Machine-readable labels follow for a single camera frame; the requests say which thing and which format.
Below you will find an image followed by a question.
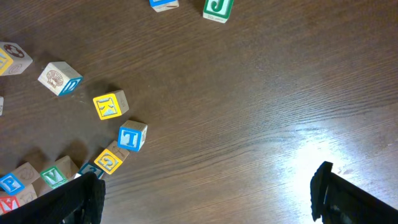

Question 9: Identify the yellow block top centre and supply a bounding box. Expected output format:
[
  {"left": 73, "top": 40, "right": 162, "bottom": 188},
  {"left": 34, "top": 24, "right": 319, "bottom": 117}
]
[{"left": 1, "top": 42, "right": 33, "bottom": 76}]

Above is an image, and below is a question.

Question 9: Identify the green V block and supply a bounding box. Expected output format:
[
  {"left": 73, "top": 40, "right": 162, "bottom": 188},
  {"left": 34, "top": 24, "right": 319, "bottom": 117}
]
[{"left": 32, "top": 156, "right": 79, "bottom": 197}]

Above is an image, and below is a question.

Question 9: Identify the blue T block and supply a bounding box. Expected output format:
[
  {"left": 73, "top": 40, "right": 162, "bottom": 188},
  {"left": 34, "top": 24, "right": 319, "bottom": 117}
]
[{"left": 118, "top": 120, "right": 147, "bottom": 152}]

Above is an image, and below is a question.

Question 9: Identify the red A block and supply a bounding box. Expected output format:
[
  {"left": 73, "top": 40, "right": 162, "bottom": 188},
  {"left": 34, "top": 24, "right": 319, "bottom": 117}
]
[{"left": 1, "top": 184, "right": 37, "bottom": 215}]

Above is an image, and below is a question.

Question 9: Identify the green J block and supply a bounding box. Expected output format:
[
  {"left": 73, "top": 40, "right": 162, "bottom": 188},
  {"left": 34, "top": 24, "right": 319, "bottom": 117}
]
[{"left": 203, "top": 0, "right": 234, "bottom": 24}]

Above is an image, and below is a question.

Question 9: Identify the yellow G block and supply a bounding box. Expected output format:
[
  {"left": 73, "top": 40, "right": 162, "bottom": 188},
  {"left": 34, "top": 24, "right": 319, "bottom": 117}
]
[{"left": 94, "top": 141, "right": 129, "bottom": 175}]

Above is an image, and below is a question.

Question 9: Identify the yellow K block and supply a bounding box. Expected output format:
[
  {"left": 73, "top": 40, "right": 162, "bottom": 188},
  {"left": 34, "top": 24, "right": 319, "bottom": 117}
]
[{"left": 93, "top": 90, "right": 129, "bottom": 120}]

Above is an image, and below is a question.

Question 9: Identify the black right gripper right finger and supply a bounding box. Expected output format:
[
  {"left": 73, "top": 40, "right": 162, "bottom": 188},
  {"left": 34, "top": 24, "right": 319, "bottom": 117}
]
[{"left": 310, "top": 161, "right": 397, "bottom": 224}]

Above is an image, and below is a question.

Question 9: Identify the wooden block red trim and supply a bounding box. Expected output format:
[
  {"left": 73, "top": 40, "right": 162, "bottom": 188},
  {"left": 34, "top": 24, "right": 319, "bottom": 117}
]
[{"left": 75, "top": 162, "right": 104, "bottom": 179}]

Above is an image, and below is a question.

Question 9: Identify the blue block far right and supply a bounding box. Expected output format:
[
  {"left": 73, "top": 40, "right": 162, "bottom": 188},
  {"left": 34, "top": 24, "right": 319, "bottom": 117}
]
[{"left": 149, "top": 0, "right": 179, "bottom": 12}]

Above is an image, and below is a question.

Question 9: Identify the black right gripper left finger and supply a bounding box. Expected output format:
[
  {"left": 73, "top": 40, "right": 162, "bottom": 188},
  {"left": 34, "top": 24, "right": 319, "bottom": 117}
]
[{"left": 1, "top": 172, "right": 106, "bottom": 224}]

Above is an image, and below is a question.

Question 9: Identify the blue P block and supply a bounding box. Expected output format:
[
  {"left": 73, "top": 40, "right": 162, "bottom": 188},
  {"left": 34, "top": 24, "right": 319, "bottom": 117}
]
[{"left": 1, "top": 162, "right": 40, "bottom": 195}]

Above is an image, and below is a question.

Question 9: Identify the wooden shell block blue side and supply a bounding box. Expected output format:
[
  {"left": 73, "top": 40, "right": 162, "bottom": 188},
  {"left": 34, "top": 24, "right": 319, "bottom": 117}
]
[{"left": 37, "top": 62, "right": 83, "bottom": 96}]

